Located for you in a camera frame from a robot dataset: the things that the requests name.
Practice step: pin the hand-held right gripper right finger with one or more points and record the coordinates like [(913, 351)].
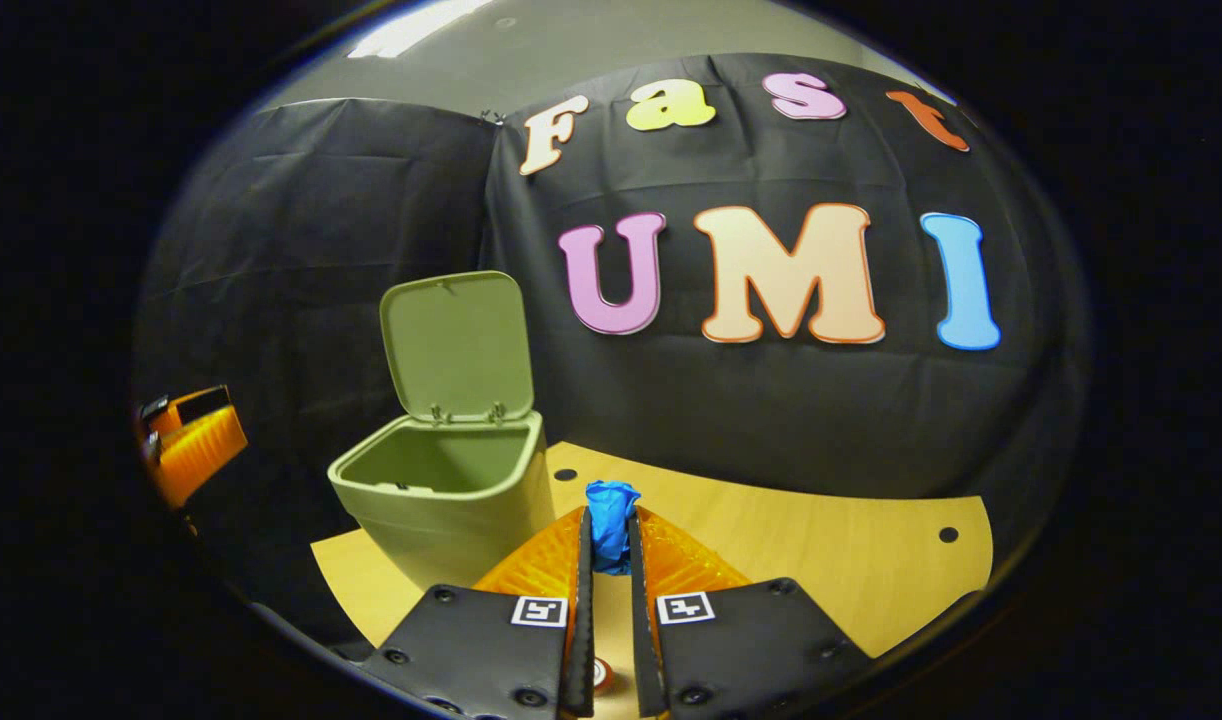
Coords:
[(643, 640)]

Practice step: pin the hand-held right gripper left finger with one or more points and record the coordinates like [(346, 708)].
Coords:
[(583, 640)]

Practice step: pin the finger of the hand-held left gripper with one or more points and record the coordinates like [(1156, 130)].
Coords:
[(186, 405), (201, 450)]

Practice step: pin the red pop can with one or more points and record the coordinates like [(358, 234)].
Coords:
[(603, 678)]

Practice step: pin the blue paper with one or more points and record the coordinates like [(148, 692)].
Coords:
[(611, 525)]

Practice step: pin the green desktop garbage bin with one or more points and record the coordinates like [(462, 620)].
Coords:
[(451, 520)]

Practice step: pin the wooden desktop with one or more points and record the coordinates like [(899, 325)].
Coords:
[(851, 560)]

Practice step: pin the black backdrop cloth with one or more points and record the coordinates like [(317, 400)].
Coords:
[(731, 400)]

